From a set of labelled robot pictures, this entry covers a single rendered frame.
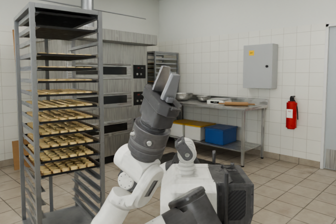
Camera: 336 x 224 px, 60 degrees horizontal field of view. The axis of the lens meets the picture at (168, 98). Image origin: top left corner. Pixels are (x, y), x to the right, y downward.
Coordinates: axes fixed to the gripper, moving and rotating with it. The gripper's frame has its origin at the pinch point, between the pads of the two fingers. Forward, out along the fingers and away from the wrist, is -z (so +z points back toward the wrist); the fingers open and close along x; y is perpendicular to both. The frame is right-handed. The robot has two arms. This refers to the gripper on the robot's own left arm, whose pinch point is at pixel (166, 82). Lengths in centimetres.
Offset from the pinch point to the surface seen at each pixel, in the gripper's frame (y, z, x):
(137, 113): 174, 183, 339
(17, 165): 6, 274, 329
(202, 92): 317, 145, 374
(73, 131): 19, 93, 130
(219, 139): 287, 176, 254
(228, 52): 322, 54, 351
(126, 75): 144, 124, 353
